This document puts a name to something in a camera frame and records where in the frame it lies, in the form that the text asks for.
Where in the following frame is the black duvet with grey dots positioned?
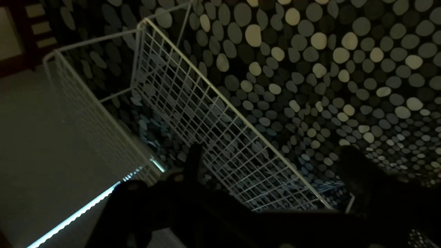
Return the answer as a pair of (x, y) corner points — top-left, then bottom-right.
(39, 0), (441, 210)

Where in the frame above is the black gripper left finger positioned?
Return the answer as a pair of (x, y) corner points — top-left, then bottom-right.
(182, 142), (206, 185)

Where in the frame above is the wooden bunk bed frame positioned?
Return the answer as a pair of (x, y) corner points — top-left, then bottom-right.
(0, 0), (60, 79)

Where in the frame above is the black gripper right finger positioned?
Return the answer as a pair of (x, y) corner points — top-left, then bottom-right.
(337, 145), (406, 214)

